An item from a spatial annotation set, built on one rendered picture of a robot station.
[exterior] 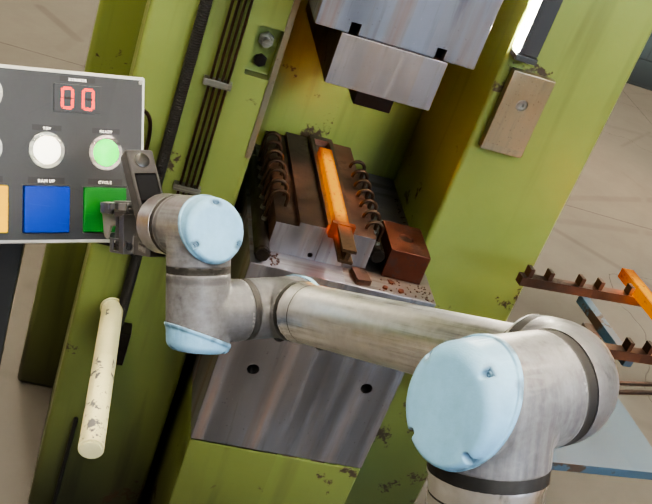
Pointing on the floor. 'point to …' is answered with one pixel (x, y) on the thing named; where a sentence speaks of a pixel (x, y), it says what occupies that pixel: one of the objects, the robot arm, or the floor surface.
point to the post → (2, 303)
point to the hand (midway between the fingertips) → (109, 204)
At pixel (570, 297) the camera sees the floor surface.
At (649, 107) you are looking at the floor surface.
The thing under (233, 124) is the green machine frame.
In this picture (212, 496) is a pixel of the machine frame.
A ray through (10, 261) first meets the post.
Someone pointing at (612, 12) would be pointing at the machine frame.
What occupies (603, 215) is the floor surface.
